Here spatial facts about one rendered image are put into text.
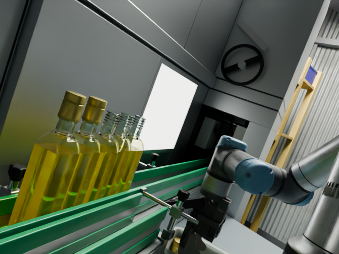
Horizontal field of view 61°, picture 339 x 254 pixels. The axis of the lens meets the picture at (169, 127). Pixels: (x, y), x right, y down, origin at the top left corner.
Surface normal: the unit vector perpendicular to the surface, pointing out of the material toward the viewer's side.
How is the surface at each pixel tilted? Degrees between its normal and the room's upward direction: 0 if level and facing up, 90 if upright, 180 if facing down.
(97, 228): 90
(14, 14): 90
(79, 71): 90
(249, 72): 90
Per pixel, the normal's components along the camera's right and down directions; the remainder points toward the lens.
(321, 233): -0.80, -0.33
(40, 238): 0.86, 0.36
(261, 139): -0.38, -0.05
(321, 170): -0.63, 0.28
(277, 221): -0.62, -0.15
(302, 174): -0.83, -0.05
